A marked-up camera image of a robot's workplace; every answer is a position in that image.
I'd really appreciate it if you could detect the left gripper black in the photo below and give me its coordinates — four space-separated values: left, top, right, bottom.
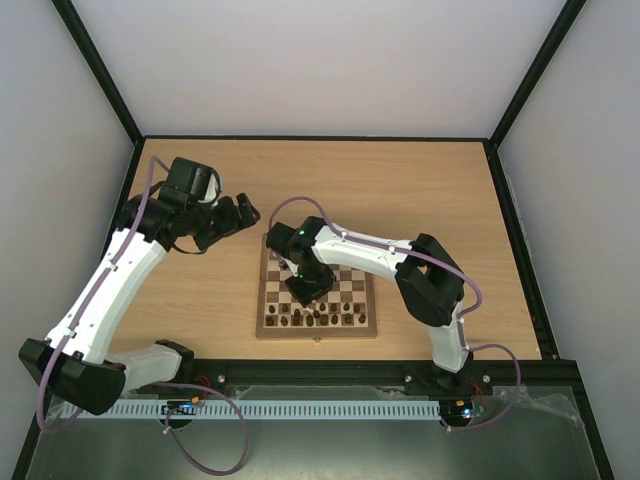
188 193 262 250

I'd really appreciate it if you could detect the dark pieces front row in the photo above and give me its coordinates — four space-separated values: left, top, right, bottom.
263 314 369 328

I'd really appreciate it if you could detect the wooden chess board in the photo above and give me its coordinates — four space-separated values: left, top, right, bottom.
255 247 377 341

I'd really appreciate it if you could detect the grey slotted cable duct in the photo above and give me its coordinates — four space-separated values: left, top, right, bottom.
59 398 441 422

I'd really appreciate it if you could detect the black aluminium frame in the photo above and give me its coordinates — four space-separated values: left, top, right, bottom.
9 0 616 480

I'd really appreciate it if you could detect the dark pieces row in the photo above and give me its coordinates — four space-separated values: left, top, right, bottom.
264 302 367 315
263 314 369 328

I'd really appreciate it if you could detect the dark pieces back row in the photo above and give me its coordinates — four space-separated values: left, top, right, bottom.
264 302 367 315

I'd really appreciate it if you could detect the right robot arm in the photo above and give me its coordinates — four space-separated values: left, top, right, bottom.
265 216 473 395

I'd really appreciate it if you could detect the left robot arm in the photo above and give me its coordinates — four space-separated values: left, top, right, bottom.
19 157 260 415

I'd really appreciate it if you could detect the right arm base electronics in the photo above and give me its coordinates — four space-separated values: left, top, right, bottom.
439 380 493 429

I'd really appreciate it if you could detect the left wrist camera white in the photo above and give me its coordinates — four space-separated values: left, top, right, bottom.
201 171 222 204

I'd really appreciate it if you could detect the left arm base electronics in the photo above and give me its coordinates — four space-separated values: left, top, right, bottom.
161 390 209 429

